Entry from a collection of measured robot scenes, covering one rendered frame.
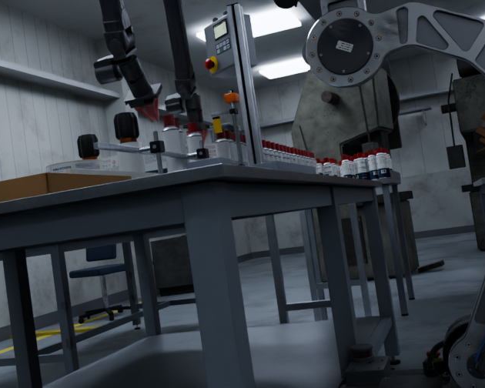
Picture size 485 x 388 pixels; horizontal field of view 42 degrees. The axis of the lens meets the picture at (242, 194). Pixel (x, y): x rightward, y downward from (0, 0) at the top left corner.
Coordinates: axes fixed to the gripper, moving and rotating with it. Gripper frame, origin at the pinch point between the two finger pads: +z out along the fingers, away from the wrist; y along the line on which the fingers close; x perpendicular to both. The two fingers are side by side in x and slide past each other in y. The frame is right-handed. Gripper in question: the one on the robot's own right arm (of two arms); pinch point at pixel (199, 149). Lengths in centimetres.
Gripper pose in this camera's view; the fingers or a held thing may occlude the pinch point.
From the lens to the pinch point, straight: 228.8
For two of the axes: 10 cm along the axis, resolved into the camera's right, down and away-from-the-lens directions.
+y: -3.3, 0.1, -9.4
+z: 1.4, 9.9, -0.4
